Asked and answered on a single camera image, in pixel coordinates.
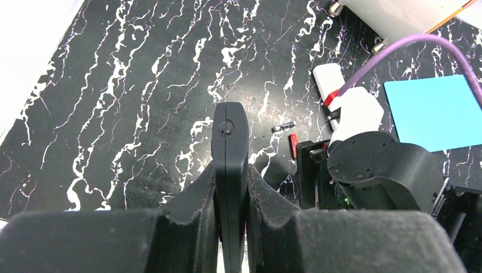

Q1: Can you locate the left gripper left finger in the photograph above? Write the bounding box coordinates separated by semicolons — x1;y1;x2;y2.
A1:
1;164;218;272

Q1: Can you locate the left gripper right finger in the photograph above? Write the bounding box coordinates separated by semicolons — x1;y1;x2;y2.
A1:
247;166;466;272

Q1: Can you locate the black remote control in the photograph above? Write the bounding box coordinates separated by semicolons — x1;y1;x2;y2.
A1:
211;102;248;272

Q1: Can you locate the white remote control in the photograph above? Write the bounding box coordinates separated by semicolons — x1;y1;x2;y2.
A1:
313;63;345;108

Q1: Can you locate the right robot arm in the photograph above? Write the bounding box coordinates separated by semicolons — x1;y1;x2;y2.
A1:
289;131;481;272

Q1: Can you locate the black battery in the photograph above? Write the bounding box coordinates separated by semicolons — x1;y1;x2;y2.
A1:
271;121;296;133

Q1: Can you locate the blue foam pad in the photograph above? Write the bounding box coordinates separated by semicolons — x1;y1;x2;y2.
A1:
384;75;481;152

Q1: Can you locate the white cylinder orange face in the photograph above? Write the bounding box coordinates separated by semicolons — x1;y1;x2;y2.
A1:
327;0;476;55

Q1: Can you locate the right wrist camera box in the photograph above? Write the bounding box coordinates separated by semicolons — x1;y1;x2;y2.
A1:
322;86;384;145

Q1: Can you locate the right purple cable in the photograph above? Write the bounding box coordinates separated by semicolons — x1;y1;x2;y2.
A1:
336;33;482;108

